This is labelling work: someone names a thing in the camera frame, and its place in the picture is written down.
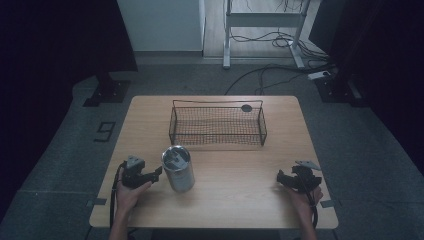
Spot dark curtain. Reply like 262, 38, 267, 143
0, 0, 139, 221
309, 0, 424, 168

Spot silver metal cup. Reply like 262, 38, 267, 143
161, 144, 196, 194

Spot white cabinet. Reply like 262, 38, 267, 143
116, 0, 206, 53

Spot black stand base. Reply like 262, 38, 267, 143
314, 74, 369, 108
82, 71, 132, 108

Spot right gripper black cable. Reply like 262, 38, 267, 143
298, 171, 320, 230

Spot black wire mesh basket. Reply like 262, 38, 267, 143
168, 99, 268, 147

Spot white metal desk frame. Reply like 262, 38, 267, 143
222, 0, 313, 70

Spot hanging cables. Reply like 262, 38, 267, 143
272, 0, 305, 14

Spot white power strip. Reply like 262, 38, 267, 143
306, 70, 335, 81

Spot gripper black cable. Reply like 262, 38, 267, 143
298, 171, 320, 230
109, 161, 128, 230

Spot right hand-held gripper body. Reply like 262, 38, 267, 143
283, 160, 323, 194

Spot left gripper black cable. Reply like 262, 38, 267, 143
109, 161, 128, 230

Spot person's left hand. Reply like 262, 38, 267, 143
115, 167, 153, 214

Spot tangled floor cables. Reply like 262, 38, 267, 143
229, 30, 331, 63

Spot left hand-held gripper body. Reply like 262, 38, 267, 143
121, 154, 152, 190

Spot person's right hand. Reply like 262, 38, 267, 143
285, 184, 325, 218

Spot long black floor cable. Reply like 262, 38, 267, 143
223, 63, 336, 97

